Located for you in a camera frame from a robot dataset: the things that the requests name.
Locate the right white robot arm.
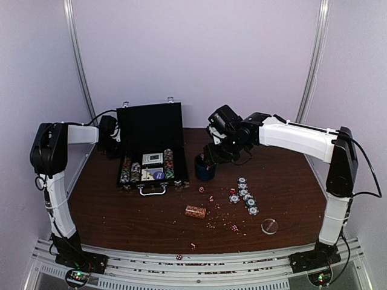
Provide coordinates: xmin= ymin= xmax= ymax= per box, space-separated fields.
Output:
xmin=204 ymin=106 xmax=359 ymax=267

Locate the dark blue mug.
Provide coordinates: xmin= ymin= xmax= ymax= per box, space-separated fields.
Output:
xmin=194 ymin=153 xmax=216 ymax=181

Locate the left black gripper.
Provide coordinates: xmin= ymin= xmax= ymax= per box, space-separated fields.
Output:
xmin=98 ymin=138 xmax=134 ymax=160

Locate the purple small blind button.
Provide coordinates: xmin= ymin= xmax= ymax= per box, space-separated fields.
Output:
xmin=153 ymin=171 xmax=165 ymax=180

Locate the playing card deck box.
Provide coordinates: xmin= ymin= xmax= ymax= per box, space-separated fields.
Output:
xmin=142 ymin=153 xmax=163 ymax=165
xmin=141 ymin=167 xmax=164 ymax=181

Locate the left poker chip row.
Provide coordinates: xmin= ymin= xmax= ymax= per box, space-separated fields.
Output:
xmin=120 ymin=156 xmax=132 ymax=184

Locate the aluminium front rail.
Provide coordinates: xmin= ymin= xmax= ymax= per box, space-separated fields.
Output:
xmin=20 ymin=239 xmax=376 ymax=289

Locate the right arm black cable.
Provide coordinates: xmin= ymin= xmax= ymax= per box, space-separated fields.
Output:
xmin=344 ymin=138 xmax=382 ymax=199

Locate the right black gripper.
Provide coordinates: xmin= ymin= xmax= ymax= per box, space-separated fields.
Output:
xmin=204 ymin=133 xmax=247 ymax=167

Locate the poker chip row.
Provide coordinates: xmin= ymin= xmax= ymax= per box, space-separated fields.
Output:
xmin=163 ymin=149 xmax=175 ymax=179
xmin=120 ymin=156 xmax=132 ymax=184
xmin=129 ymin=162 xmax=141 ymax=182

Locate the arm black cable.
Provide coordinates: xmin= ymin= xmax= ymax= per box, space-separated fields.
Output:
xmin=344 ymin=138 xmax=382 ymax=199
xmin=34 ymin=110 xmax=117 ymax=191

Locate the right aluminium frame post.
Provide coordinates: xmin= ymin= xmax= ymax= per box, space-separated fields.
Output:
xmin=290 ymin=0 xmax=330 ymax=135

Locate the black poker case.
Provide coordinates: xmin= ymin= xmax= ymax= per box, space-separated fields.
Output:
xmin=117 ymin=102 xmax=189 ymax=196

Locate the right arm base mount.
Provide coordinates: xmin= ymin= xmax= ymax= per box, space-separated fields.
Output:
xmin=289 ymin=243 xmax=341 ymax=273

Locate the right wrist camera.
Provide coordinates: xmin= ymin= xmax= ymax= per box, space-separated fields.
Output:
xmin=206 ymin=105 xmax=242 ymax=145

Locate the right poker chip row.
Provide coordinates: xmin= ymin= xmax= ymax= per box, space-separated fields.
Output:
xmin=163 ymin=149 xmax=175 ymax=179

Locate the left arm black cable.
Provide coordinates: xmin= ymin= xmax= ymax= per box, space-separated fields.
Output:
xmin=34 ymin=110 xmax=117 ymax=191

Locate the brown poker chip roll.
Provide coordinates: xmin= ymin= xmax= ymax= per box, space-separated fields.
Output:
xmin=184 ymin=205 xmax=207 ymax=219

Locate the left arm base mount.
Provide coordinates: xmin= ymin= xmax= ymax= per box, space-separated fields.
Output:
xmin=55 ymin=248 xmax=108 ymax=274

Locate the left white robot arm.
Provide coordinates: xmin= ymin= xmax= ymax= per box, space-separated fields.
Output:
xmin=30 ymin=116 xmax=119 ymax=268

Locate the clear round dealer button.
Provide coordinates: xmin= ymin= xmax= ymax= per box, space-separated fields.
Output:
xmin=261 ymin=218 xmax=279 ymax=235

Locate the aluminium frame post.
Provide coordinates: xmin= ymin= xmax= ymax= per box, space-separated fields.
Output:
xmin=290 ymin=0 xmax=330 ymax=135
xmin=63 ymin=0 xmax=98 ymax=125

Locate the left aluminium frame post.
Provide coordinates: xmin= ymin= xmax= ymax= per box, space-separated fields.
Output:
xmin=63 ymin=0 xmax=98 ymax=125

